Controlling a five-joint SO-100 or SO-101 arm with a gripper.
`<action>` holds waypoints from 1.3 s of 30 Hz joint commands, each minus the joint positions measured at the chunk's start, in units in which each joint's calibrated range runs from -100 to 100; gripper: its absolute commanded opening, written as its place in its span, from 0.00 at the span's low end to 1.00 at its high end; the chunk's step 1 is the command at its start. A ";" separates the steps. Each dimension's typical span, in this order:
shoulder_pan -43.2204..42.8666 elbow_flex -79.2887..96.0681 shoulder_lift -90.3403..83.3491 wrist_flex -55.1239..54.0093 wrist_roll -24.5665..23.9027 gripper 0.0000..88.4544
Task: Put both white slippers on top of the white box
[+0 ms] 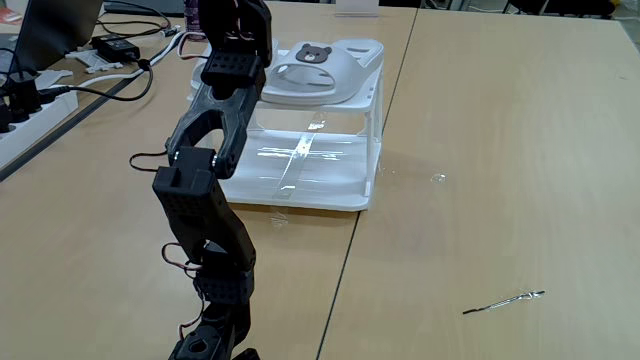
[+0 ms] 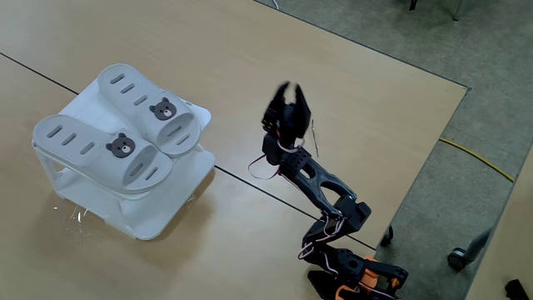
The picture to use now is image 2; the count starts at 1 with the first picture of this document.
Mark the white bear slipper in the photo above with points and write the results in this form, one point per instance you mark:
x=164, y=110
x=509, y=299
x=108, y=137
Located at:
x=121, y=146
x=163, y=110

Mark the white two-tier plastic box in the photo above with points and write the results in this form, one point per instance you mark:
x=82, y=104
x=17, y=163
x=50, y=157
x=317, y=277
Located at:
x=166, y=200

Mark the black table caster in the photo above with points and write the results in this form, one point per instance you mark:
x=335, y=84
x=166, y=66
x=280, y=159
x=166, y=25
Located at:
x=387, y=237

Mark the black object on floor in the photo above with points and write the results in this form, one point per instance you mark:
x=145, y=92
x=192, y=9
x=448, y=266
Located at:
x=516, y=290

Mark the grey chair leg with caster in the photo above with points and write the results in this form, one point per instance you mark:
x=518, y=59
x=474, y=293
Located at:
x=458, y=258

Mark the small black floor object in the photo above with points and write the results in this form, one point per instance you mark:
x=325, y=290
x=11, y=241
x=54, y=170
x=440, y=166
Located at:
x=413, y=4

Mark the grey metal chair leg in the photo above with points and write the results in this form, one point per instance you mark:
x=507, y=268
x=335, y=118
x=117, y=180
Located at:
x=458, y=10

